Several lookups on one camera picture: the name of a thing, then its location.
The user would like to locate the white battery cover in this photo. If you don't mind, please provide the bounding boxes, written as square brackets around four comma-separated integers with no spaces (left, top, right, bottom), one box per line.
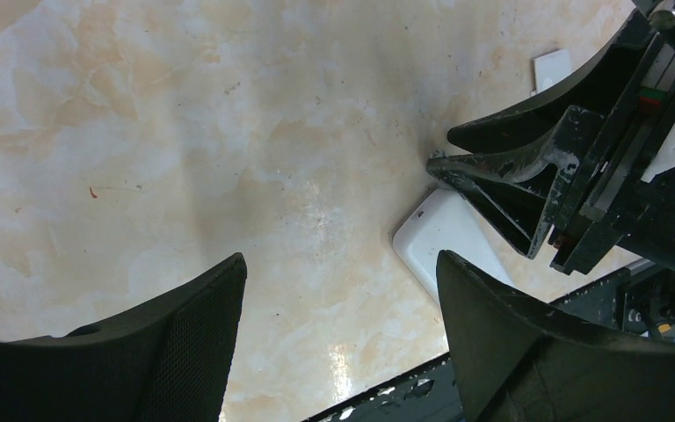
[531,49,573,97]

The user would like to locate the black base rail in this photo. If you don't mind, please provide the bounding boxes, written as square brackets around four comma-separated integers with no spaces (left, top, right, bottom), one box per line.
[316,264,675,421]

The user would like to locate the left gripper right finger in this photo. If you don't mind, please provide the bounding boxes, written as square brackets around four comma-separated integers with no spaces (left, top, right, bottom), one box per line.
[437,251,675,421]

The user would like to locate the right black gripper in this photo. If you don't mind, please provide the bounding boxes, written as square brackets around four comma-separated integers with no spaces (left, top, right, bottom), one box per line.
[427,1,675,274]

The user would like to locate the white remote control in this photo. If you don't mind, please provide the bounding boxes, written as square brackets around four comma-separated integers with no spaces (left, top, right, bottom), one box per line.
[392,188,514,304]

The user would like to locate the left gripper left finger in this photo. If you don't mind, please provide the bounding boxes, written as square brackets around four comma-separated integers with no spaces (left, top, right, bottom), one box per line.
[0,253,247,421]

